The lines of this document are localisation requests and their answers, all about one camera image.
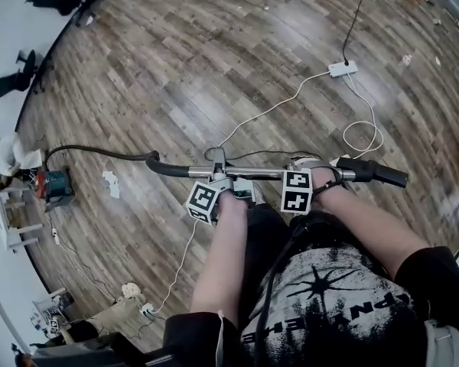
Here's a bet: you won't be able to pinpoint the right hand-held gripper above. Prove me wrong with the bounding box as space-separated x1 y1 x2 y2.
281 158 332 214

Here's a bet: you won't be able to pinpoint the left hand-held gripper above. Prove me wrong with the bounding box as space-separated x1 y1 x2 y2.
185 147 257 225

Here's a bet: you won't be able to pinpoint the vacuum wand with hose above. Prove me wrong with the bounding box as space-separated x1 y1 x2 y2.
44 145 190 177

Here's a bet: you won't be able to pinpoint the grey shoulder bag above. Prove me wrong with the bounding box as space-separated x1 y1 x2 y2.
422 319 459 367

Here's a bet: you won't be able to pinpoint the person's right forearm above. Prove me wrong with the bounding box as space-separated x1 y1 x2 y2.
311 168 431 282

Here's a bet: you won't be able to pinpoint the person's left forearm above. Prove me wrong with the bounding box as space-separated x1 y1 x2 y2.
189 193 249 326

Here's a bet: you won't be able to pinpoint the red and green vacuum canister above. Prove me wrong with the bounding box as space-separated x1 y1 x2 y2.
34 166 77 213

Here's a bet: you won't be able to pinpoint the person's black shorts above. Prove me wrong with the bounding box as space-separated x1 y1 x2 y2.
236 203 368 320

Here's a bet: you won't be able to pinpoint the torn white paper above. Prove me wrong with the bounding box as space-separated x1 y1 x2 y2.
101 170 122 200

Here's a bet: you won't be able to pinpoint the person's black printed t-shirt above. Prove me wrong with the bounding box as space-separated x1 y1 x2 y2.
162 242 459 367

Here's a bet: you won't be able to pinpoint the white table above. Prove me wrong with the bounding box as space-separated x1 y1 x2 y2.
0 185 45 254

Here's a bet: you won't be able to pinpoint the black laptop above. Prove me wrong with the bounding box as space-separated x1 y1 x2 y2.
30 330 169 367

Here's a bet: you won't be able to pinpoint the thin black floor cable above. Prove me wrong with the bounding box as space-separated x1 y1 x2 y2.
224 150 323 162

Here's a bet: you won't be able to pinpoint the black power cable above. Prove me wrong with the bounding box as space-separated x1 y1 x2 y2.
342 0 373 63

